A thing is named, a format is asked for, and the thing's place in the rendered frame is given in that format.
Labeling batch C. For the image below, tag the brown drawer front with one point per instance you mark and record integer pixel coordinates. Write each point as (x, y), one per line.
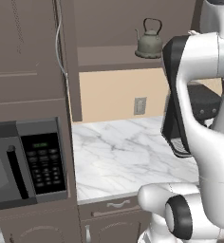
(98, 209)

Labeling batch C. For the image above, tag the grey wall socket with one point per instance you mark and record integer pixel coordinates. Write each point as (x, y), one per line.
(140, 106)

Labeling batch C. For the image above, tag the grey-green kettle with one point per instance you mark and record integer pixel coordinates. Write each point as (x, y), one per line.
(149, 44)

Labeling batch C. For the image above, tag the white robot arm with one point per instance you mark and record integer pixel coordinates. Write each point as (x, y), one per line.
(212, 152)

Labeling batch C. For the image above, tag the brown wall cabinet shelf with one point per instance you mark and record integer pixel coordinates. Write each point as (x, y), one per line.
(117, 58)

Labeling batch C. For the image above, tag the brown cupboard door under microwave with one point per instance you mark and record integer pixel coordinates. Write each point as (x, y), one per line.
(38, 229)

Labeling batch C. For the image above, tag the black coffee machine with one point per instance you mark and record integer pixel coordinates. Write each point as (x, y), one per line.
(203, 98)

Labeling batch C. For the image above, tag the black microwave oven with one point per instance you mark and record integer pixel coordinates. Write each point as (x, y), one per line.
(44, 164)

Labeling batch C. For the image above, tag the open brown cabinet door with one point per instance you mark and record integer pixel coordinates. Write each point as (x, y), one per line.
(73, 63)

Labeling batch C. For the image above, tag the brown base cupboard door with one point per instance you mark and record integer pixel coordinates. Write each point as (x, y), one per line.
(117, 232)

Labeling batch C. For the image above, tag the brown tall cupboard door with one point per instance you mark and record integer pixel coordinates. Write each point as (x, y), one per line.
(25, 47)

